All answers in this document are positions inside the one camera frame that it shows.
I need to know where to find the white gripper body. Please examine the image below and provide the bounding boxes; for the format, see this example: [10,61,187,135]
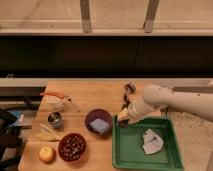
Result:
[127,98,154,124]

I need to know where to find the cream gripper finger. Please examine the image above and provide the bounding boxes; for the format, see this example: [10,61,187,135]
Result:
[117,108,129,122]

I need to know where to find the black eraser block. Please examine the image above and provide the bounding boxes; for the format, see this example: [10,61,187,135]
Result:
[118,120,128,128]

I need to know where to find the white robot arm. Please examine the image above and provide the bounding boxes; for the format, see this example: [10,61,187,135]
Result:
[117,85,213,124]

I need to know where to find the green plastic tray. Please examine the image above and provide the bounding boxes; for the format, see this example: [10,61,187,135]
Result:
[112,117,184,171]

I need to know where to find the purple bowl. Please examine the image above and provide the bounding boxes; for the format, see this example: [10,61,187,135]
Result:
[85,109,112,136]

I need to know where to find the crumpled white cloth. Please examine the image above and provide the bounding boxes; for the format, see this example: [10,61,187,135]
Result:
[143,129,164,155]

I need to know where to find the metal spoon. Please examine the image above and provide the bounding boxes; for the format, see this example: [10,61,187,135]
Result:
[67,97,80,113]

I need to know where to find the dark red bowl of beans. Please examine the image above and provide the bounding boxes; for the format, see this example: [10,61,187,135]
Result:
[58,133,87,162]

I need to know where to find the small metal cup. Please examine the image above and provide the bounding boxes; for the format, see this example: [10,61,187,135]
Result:
[48,112,63,129]

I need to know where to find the yellow apple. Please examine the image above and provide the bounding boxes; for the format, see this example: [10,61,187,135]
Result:
[38,145,55,163]

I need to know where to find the black chair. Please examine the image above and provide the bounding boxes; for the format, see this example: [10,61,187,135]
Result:
[0,108,22,171]

